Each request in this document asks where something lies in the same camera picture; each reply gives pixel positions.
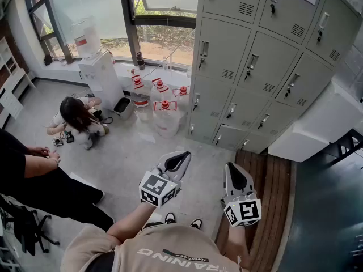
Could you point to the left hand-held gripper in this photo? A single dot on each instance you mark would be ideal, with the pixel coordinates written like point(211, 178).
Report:
point(153, 186)

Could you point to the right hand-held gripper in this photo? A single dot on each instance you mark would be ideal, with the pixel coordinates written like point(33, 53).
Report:
point(249, 210)

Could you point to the person's right forearm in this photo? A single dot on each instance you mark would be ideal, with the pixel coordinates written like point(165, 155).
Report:
point(235, 242)

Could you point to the person's left forearm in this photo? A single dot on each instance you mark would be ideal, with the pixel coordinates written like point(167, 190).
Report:
point(130, 222)

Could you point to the brown wooden plank step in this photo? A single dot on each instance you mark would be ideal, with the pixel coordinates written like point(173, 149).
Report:
point(272, 194)

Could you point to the white paper sheet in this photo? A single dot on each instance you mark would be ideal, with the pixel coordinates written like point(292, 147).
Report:
point(146, 137)

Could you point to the clear water jug red cap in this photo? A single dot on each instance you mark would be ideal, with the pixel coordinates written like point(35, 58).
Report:
point(183, 98)
point(139, 101)
point(167, 120)
point(160, 92)

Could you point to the person's left shoe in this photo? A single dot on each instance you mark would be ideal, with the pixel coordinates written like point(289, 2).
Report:
point(170, 217)

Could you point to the person's shoe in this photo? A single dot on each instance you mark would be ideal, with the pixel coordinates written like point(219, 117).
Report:
point(196, 223)
point(170, 217)

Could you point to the person's right shoe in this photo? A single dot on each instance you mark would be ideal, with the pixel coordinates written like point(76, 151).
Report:
point(196, 223)

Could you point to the grey waste bin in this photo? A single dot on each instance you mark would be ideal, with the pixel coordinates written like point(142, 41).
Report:
point(122, 106)

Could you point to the person's beige shirt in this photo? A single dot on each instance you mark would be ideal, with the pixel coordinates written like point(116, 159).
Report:
point(170, 242)

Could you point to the white window sill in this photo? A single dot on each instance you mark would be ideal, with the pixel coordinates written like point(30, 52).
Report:
point(158, 75)

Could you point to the white box-shaped beam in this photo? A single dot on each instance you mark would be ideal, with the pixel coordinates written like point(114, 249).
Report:
point(312, 123)

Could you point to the small clear plastic bottle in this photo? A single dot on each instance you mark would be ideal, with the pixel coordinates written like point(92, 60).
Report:
point(165, 64)

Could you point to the small black handheld device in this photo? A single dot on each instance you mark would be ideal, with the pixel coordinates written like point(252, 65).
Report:
point(70, 137)

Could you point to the dark thermos flask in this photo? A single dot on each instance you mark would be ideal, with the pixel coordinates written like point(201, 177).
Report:
point(140, 62)

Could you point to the white water dispenser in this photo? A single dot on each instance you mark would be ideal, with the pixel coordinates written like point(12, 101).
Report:
point(99, 78)

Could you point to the small grey floor device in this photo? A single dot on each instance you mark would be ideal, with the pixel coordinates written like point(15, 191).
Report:
point(58, 142)

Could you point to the red label drink bottle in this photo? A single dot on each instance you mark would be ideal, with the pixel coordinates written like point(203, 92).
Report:
point(112, 57)

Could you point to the dark-framed window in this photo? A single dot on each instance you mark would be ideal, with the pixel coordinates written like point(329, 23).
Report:
point(127, 24)

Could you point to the black office chair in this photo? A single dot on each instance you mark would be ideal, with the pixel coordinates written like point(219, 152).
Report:
point(22, 225)

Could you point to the small black bag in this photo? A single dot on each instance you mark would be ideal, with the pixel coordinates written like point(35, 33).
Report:
point(48, 60)

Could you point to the white shelving unit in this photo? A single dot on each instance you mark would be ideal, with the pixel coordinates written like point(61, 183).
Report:
point(14, 81)

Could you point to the black steel frame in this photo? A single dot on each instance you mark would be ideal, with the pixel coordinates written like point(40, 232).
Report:
point(347, 146)

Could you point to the silver foil-wrapped duct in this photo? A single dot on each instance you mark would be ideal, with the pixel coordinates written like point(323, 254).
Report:
point(351, 67)

